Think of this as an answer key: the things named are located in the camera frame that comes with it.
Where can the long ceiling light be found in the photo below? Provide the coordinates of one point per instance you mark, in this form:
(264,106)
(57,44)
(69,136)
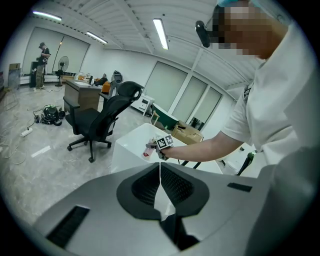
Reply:
(47,15)
(96,37)
(160,33)

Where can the wooden desk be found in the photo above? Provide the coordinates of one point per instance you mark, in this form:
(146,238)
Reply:
(83,96)

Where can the person's right forearm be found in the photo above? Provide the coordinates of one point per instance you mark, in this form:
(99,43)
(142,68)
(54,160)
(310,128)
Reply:
(200,148)

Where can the white low cabinet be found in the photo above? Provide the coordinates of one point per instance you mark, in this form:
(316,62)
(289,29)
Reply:
(143,102)

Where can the white power strip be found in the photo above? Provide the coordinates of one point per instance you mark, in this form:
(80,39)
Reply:
(26,132)

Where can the person's white shirt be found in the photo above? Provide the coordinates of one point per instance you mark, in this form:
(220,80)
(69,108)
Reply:
(280,100)

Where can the brown cardboard box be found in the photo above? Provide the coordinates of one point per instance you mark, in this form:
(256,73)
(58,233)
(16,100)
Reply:
(187,133)

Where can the orange box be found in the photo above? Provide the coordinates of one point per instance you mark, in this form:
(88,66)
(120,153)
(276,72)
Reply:
(106,87)

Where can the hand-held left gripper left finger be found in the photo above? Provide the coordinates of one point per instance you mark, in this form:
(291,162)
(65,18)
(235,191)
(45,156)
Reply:
(100,200)

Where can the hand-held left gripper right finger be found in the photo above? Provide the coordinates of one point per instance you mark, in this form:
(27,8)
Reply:
(220,200)

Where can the white bathtub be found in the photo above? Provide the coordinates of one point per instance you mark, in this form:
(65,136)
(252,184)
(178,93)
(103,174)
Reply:
(130,150)

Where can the black stand with green light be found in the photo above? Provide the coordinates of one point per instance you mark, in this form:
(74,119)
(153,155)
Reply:
(246,162)

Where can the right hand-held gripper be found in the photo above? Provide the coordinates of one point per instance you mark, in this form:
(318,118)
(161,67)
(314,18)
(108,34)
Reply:
(165,142)

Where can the black and green helmet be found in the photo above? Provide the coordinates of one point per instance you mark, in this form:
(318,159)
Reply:
(50,113)

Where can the black standing fan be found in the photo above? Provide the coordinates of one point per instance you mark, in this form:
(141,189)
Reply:
(62,65)

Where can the grey humanoid robot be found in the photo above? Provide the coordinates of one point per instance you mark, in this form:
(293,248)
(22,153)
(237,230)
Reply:
(116,80)

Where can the black head-worn camera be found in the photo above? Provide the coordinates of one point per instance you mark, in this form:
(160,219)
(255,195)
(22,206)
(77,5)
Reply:
(203,33)

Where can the black mesh office chair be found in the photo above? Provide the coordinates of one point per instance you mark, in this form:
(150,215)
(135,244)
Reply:
(97,120)

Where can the small clear bottle red label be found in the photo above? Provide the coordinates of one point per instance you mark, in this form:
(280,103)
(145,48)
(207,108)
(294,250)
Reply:
(148,152)

